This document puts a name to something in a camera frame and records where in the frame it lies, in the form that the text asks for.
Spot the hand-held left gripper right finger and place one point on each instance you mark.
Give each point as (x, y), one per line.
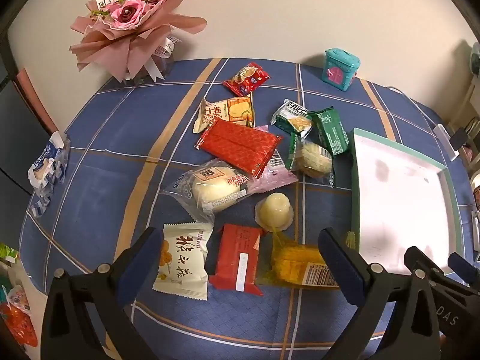
(339, 266)

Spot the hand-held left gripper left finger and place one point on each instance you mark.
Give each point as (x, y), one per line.
(144, 262)

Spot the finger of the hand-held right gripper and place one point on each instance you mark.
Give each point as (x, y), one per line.
(431, 270)
(465, 268)

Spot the white packet with orange print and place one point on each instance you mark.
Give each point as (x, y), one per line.
(183, 262)

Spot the yellow snack packet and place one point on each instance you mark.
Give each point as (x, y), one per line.
(296, 266)

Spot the white box with green rim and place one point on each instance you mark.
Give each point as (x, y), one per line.
(397, 202)

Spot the pale jelly cup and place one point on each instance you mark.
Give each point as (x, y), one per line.
(272, 210)

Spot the red packet with white stripe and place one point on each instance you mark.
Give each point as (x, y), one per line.
(236, 258)

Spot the clear white bun packet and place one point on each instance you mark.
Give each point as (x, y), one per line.
(213, 191)

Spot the clear green round cookie packet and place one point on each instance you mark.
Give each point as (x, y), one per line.
(313, 159)

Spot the pink snack packet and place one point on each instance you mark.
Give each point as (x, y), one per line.
(277, 174)

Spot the dark green snack packet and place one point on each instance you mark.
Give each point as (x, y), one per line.
(332, 131)

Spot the red gold patterned packet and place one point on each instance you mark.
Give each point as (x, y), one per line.
(240, 142)

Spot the white green cracker packet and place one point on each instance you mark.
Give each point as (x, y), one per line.
(292, 118)

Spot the cream orange roll cake packet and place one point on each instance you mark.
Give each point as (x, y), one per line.
(225, 112)

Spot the small red snack packet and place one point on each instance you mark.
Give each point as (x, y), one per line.
(245, 78)

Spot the blue plaid tablecloth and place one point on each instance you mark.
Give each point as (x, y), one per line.
(123, 138)

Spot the black power adapter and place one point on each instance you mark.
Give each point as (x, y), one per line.
(459, 139)

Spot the white power strip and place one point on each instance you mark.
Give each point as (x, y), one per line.
(444, 138)

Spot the orange snack bag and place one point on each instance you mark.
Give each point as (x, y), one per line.
(18, 318)

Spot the crumpled blue white packet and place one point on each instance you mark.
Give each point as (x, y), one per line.
(47, 165)

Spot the pink board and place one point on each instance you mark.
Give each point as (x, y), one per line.
(35, 101)

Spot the teal toy house box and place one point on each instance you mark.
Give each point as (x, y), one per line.
(339, 69)

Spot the pink flower bouquet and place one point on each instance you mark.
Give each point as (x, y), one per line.
(127, 11)

